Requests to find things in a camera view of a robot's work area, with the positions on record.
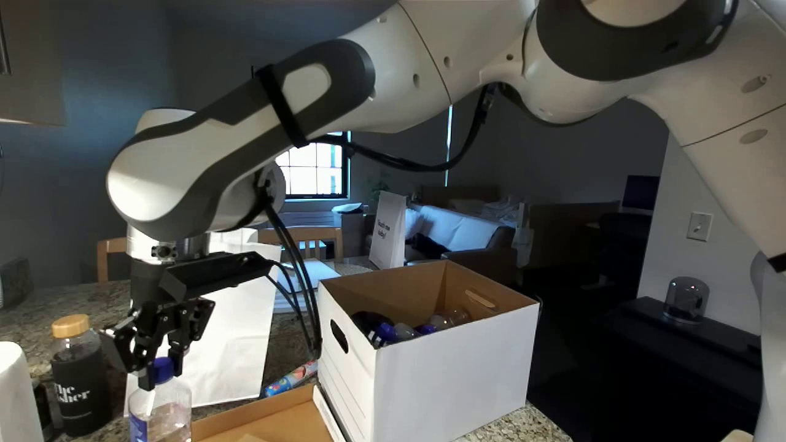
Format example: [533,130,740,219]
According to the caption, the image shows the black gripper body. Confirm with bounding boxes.
[126,280,215,350]

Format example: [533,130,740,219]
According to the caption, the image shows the clear water bottle blue cap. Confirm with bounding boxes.
[350,308,403,350]
[127,356,196,442]
[407,313,462,339]

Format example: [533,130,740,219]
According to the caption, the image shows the white cardboard storage box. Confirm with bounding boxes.
[315,257,543,442]

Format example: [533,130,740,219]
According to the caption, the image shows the white paper bag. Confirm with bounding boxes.
[121,227,280,413]

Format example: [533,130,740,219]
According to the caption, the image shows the dark jar with wooden lid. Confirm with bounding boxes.
[45,311,107,438]

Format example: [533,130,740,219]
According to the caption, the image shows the light wooden chair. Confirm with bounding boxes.
[256,225,346,265]
[93,236,137,285]

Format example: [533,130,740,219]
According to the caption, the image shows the colourful blue red tube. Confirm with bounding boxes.
[261,356,320,400]

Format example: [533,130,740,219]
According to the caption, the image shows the wooden tray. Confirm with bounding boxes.
[154,381,350,442]

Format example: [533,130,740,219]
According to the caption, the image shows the bright gridded window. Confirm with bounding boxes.
[272,130,353,200]

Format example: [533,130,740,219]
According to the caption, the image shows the living room sofa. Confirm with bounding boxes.
[403,195,525,285]

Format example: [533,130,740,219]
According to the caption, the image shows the dark monitor screen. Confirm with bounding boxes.
[621,171,664,215]

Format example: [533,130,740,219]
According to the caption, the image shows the dark side table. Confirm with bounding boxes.
[592,294,777,442]

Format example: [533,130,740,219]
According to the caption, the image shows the clear glass jar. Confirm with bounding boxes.
[661,274,709,323]

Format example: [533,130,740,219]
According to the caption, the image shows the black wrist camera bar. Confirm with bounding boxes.
[158,251,274,303]

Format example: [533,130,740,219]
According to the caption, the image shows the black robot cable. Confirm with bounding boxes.
[252,81,501,362]

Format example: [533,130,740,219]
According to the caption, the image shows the white wall outlet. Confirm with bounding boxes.
[686,211,711,243]

